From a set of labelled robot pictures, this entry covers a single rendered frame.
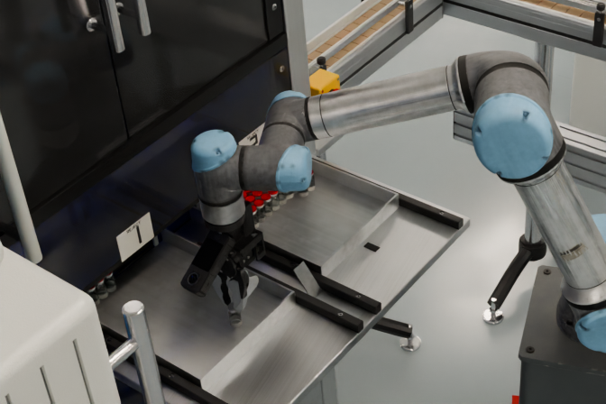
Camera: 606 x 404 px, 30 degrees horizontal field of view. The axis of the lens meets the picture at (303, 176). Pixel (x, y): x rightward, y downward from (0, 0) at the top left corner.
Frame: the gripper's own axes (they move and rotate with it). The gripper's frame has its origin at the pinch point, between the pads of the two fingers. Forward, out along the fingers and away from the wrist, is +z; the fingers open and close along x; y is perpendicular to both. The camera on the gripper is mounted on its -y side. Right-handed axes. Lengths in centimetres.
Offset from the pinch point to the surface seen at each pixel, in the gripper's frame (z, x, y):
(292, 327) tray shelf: 5.6, -8.9, 5.8
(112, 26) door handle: -55, 14, -2
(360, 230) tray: 2.2, -5.9, 31.5
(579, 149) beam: 39, -8, 123
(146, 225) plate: -9.6, 19.8, 0.7
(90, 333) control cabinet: -57, -36, -53
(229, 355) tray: 2.7, -5.9, -7.8
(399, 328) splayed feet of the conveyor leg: 85, 22, 80
